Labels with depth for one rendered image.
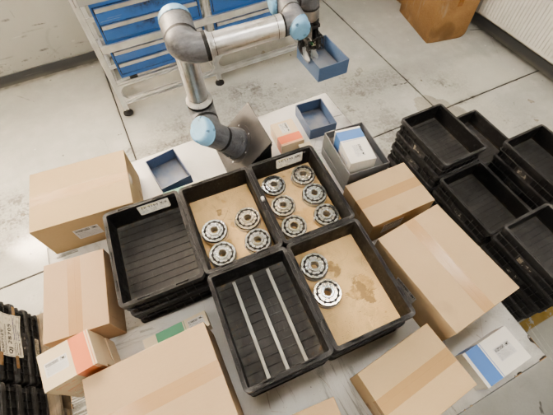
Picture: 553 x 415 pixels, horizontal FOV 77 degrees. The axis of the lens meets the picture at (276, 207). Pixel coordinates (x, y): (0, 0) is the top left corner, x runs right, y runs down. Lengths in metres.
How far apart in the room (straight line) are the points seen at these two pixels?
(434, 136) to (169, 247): 1.67
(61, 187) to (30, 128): 1.90
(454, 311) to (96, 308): 1.23
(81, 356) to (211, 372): 0.41
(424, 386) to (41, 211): 1.54
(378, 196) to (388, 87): 1.98
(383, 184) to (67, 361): 1.31
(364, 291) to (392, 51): 2.85
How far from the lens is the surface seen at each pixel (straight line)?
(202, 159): 1.85
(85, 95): 3.67
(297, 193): 1.52
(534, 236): 2.20
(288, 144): 1.77
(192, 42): 1.27
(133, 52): 3.04
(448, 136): 2.41
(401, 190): 1.57
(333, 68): 1.65
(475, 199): 2.32
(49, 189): 1.74
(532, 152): 2.56
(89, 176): 1.70
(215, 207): 1.51
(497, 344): 1.52
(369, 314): 1.34
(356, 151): 1.61
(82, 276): 1.51
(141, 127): 3.16
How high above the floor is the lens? 2.09
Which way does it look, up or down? 58 degrees down
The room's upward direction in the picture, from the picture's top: 2 degrees counter-clockwise
